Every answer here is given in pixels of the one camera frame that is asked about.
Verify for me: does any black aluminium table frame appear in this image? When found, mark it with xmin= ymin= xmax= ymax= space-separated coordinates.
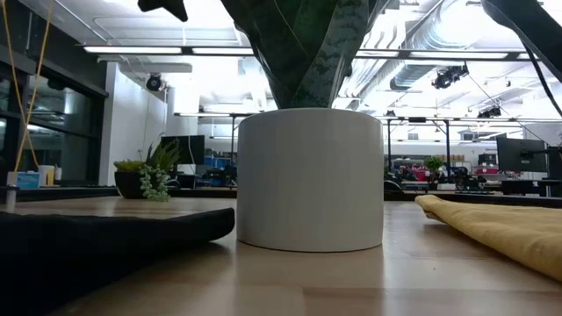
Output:
xmin=0 ymin=184 xmax=562 ymax=210

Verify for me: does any yellow cable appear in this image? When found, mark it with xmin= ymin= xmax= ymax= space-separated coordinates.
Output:
xmin=0 ymin=0 xmax=54 ymax=175

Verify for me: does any black cloth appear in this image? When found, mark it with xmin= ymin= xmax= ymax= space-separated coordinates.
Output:
xmin=0 ymin=207 xmax=236 ymax=316

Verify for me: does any green snake plant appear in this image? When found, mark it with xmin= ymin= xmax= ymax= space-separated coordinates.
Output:
xmin=219 ymin=0 xmax=393 ymax=111

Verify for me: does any blue and white box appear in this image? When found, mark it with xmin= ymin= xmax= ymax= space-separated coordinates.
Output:
xmin=16 ymin=171 xmax=43 ymax=190

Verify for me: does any long ceiling light rail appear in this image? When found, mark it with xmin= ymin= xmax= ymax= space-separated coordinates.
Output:
xmin=76 ymin=43 xmax=535 ymax=62

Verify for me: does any white round plant pot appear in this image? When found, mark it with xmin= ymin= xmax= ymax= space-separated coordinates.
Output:
xmin=235 ymin=107 xmax=385 ymax=254

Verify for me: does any yellow cloth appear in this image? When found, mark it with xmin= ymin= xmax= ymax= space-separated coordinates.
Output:
xmin=414 ymin=194 xmax=562 ymax=284

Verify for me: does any black monitor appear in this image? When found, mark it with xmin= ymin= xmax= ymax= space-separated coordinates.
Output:
xmin=546 ymin=146 xmax=562 ymax=181
xmin=496 ymin=137 xmax=548 ymax=174
xmin=159 ymin=134 xmax=206 ymax=166

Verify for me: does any background potted plant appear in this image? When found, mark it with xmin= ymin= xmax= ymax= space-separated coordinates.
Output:
xmin=423 ymin=155 xmax=447 ymax=190

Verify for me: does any white cup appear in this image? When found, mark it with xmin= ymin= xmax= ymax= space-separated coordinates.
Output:
xmin=38 ymin=164 xmax=63 ymax=186

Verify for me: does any small succulent in dark pot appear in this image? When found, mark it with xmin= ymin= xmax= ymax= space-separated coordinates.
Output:
xmin=112 ymin=140 xmax=182 ymax=203

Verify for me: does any white upright post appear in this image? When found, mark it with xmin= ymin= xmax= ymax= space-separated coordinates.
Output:
xmin=4 ymin=171 xmax=19 ymax=214

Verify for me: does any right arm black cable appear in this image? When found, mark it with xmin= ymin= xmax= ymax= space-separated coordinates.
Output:
xmin=522 ymin=43 xmax=562 ymax=119

